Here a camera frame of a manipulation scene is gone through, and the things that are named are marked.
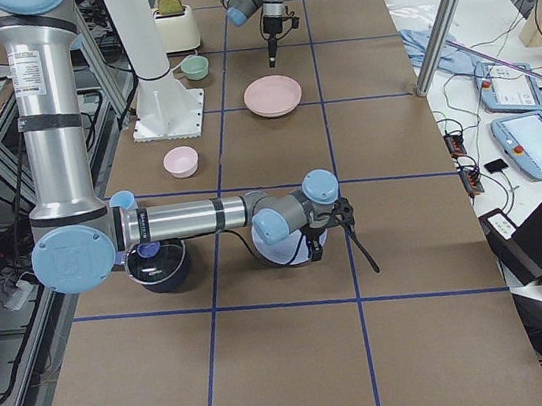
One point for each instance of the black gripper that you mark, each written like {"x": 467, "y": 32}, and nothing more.
{"x": 270, "y": 26}
{"x": 313, "y": 231}

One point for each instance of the blue plate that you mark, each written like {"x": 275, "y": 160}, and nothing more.
{"x": 292, "y": 250}

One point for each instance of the pink plate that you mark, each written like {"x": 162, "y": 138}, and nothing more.
{"x": 272, "y": 96}

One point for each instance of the green bowl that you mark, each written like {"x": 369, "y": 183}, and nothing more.
{"x": 195, "y": 67}

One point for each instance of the cream toaster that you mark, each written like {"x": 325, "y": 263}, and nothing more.
{"x": 176, "y": 26}

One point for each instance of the clear plastic bag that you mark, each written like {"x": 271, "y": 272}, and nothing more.
{"x": 414, "y": 16}

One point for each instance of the pink bowl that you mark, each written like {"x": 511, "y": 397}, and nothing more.
{"x": 181, "y": 162}

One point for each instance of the dark blue lidded pot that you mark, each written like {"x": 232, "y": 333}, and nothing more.
{"x": 160, "y": 266}

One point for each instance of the light blue cup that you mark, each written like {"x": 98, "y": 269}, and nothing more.
{"x": 124, "y": 199}

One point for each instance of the upper teach pendant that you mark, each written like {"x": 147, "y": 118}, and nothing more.
{"x": 504, "y": 89}

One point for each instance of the teach pendant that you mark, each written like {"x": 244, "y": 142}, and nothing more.
{"x": 504, "y": 89}
{"x": 521, "y": 138}

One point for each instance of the lower teach pendant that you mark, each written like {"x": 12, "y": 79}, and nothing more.
{"x": 521, "y": 138}

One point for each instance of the reacher grabber stick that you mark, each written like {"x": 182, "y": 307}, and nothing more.
{"x": 516, "y": 67}

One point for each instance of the white camera mast base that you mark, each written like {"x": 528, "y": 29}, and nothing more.
{"x": 165, "y": 109}

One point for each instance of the aluminium frame post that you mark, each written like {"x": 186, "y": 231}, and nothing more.
{"x": 438, "y": 36}

